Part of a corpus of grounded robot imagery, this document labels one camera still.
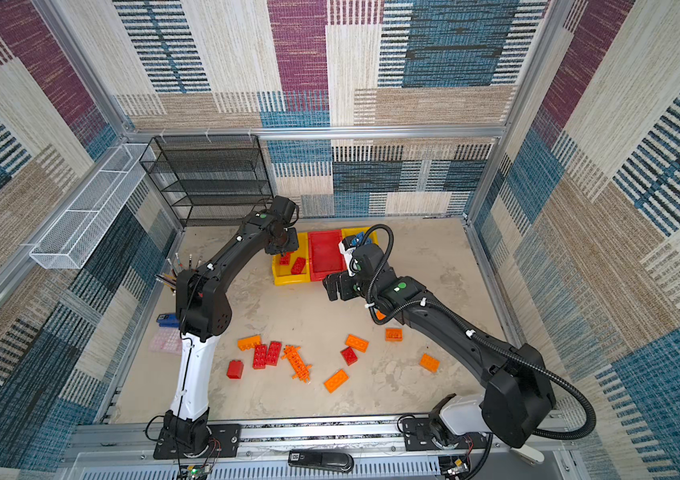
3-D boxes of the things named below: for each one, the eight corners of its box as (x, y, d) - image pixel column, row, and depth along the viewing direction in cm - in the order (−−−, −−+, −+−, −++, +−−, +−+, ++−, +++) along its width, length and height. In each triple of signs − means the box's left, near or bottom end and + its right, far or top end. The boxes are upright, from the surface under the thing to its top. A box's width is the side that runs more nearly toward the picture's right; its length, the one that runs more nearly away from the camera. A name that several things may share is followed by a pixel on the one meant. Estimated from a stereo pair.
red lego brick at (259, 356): (253, 368, 87) (251, 365, 85) (257, 348, 90) (255, 344, 88) (265, 368, 87) (263, 365, 85) (268, 348, 90) (266, 344, 88)
